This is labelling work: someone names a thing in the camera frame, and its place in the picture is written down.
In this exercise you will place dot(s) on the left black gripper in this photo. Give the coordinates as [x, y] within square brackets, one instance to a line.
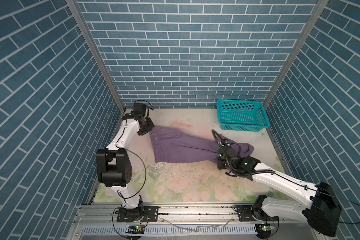
[150, 125]

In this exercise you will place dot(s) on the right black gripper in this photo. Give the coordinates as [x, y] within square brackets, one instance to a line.
[218, 162]

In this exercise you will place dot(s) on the purple trousers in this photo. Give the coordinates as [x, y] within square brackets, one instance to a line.
[175, 147]

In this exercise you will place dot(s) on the teal plastic basket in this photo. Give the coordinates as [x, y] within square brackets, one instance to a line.
[236, 115]

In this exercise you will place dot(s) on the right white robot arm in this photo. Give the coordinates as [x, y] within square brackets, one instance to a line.
[313, 204]

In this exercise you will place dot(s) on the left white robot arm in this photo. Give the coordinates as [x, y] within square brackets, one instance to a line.
[114, 168]

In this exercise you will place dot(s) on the right green circuit board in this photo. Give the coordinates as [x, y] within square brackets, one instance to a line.
[264, 230]

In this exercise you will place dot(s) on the green circuit board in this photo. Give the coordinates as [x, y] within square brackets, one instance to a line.
[140, 230]
[264, 230]

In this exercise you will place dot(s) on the left green circuit board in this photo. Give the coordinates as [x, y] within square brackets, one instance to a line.
[140, 230]

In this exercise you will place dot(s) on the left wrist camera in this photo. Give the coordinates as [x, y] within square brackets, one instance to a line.
[140, 109]

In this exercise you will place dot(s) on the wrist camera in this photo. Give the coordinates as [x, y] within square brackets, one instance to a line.
[140, 109]
[227, 151]

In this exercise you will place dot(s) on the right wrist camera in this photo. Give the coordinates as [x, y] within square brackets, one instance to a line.
[227, 151]

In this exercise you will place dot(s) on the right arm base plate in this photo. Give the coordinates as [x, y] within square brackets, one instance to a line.
[247, 213]

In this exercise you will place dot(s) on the white slotted cable duct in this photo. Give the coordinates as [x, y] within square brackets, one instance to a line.
[172, 231]

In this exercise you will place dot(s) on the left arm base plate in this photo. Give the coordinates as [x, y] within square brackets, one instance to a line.
[145, 214]

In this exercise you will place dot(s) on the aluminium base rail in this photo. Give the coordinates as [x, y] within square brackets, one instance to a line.
[183, 214]

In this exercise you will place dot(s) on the left corner metal post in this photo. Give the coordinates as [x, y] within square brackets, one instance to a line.
[80, 20]

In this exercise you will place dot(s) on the corner metal post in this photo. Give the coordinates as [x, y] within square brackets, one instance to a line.
[303, 36]
[80, 20]

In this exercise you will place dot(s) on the right corner metal post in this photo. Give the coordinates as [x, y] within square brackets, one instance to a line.
[303, 36]

